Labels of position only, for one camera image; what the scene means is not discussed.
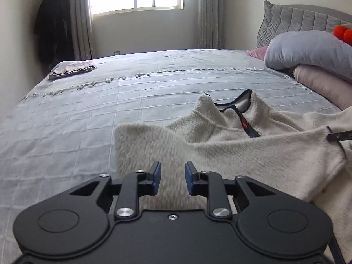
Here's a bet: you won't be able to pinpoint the grey headboard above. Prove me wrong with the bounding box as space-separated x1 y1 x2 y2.
281 4 352 20

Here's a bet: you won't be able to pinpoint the dark hanging clothes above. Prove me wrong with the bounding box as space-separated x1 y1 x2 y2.
34 0 75 68

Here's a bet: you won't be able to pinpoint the smooth grey pillow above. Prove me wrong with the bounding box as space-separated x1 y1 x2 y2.
264 30 352 83

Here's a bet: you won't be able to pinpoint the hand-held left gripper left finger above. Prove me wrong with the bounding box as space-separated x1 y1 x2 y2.
69 161 162 221

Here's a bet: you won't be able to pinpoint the folded striped cloth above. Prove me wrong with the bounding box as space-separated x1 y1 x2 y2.
49 61 96 81

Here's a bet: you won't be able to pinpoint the grey checked bedspread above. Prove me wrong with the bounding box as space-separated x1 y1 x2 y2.
0 49 342 264

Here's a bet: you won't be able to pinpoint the grey quilted pillow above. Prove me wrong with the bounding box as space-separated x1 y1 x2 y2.
256 0 352 49

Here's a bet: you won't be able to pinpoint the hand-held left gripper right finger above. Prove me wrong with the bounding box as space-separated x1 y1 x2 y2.
185 162 277 221

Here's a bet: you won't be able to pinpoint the red pompom toy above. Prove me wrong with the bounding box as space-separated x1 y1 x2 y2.
332 25 352 45

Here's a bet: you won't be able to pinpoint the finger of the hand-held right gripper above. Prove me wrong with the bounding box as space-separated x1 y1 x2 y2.
326 126 352 143

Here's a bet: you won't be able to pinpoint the white fleece jacket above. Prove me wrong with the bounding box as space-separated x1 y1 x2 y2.
114 89 352 264

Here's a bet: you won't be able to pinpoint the pale pink pillow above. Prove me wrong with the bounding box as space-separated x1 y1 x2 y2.
292 64 352 111

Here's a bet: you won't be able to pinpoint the grey curtain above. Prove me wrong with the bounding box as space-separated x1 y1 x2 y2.
68 0 96 61
194 0 226 50

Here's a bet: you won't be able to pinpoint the small rose pillow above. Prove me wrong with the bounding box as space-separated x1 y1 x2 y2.
246 46 269 60

